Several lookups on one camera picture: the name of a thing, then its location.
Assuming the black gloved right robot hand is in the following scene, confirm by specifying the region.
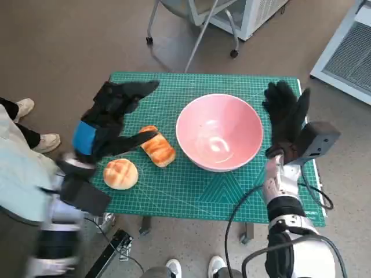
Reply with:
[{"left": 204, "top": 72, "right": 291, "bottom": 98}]
[{"left": 261, "top": 81, "right": 311, "bottom": 159}]

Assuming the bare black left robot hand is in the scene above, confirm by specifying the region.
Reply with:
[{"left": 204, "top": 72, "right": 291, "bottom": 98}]
[{"left": 72, "top": 80, "right": 161, "bottom": 167}]

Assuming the round toy bread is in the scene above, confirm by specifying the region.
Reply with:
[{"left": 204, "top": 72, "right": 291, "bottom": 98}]
[{"left": 103, "top": 158, "right": 139, "bottom": 191}]

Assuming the rectangular toy bread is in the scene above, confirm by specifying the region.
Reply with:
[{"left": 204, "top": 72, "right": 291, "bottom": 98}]
[{"left": 139, "top": 125, "right": 177, "bottom": 168}]

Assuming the pink bowl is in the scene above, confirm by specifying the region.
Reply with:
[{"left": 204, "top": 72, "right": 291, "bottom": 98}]
[{"left": 176, "top": 93, "right": 264, "bottom": 173}]

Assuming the grey office chair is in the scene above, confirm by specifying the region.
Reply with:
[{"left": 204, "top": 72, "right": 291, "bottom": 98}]
[{"left": 146, "top": 0, "right": 241, "bottom": 58}]

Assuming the white unit with grey grille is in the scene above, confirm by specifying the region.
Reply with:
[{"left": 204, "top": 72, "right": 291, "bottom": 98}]
[{"left": 309, "top": 0, "right": 371, "bottom": 105}]

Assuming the silver metal table foot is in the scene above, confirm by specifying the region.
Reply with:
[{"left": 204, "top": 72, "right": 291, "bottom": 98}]
[{"left": 97, "top": 213, "right": 116, "bottom": 232}]

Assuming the green cutting mat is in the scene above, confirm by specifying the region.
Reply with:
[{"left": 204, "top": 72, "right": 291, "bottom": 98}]
[{"left": 83, "top": 71, "right": 327, "bottom": 228}]

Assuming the person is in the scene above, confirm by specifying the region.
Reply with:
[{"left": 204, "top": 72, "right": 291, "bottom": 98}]
[
  {"left": 143, "top": 254, "right": 243, "bottom": 278},
  {"left": 0, "top": 97, "right": 63, "bottom": 226}
]

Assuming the metal table leg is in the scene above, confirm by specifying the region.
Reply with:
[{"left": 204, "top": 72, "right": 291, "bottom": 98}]
[
  {"left": 139, "top": 217, "right": 153, "bottom": 235},
  {"left": 239, "top": 222, "right": 255, "bottom": 244}
]

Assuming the white cabinet with grille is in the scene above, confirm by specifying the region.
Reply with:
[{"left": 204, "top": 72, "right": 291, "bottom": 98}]
[{"left": 190, "top": 0, "right": 290, "bottom": 41}]

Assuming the black metal stand bar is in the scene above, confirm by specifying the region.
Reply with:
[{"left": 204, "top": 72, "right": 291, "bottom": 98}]
[{"left": 85, "top": 228, "right": 134, "bottom": 278}]

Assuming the grey metal pole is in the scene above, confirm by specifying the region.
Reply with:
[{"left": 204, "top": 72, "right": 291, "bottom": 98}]
[{"left": 184, "top": 0, "right": 220, "bottom": 73}]

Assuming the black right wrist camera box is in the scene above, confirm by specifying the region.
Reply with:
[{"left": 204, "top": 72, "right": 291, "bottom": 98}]
[{"left": 294, "top": 121, "right": 342, "bottom": 164}]

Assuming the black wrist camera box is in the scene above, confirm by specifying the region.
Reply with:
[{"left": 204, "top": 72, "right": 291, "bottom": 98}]
[
  {"left": 59, "top": 175, "right": 112, "bottom": 217},
  {"left": 294, "top": 121, "right": 342, "bottom": 164}
]

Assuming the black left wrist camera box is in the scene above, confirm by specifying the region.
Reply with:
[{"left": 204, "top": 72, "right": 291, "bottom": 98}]
[{"left": 59, "top": 175, "right": 112, "bottom": 217}]

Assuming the thin black camera cable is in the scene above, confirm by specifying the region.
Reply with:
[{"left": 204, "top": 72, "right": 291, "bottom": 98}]
[{"left": 298, "top": 164, "right": 334, "bottom": 210}]

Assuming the thin black floor cable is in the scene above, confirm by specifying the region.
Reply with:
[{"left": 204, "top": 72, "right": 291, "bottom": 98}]
[{"left": 82, "top": 215, "right": 146, "bottom": 275}]

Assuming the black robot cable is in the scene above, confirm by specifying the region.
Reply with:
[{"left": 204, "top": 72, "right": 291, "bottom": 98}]
[
  {"left": 242, "top": 233, "right": 347, "bottom": 278},
  {"left": 225, "top": 185, "right": 269, "bottom": 278}
]

